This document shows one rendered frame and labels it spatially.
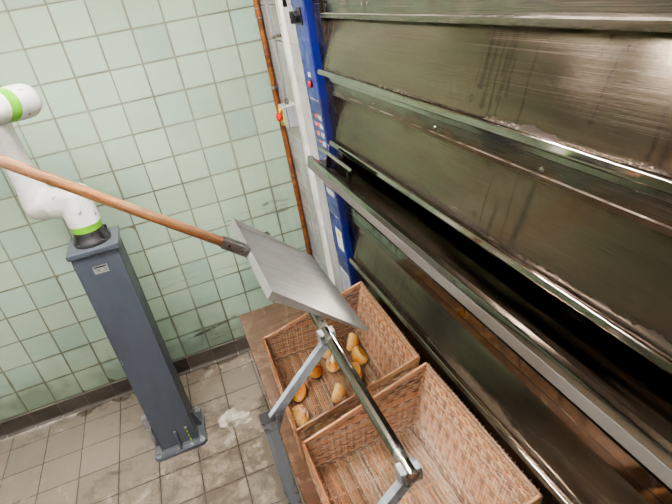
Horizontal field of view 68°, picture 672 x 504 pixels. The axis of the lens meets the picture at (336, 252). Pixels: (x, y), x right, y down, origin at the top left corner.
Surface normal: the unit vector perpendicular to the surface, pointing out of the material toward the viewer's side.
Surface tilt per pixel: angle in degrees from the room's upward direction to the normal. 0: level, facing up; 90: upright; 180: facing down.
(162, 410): 90
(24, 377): 90
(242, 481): 0
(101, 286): 90
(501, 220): 70
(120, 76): 90
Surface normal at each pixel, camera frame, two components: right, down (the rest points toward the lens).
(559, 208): -0.92, -0.01
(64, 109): 0.35, 0.41
